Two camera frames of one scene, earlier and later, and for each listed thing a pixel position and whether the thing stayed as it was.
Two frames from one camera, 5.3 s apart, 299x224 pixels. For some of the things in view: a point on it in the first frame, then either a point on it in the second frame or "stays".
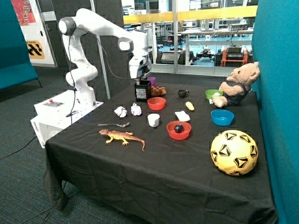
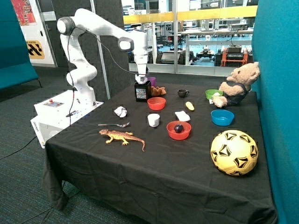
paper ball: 136,109 -> 141,80
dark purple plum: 179,128 stays
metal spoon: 122,125 stays
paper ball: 121,111 stays
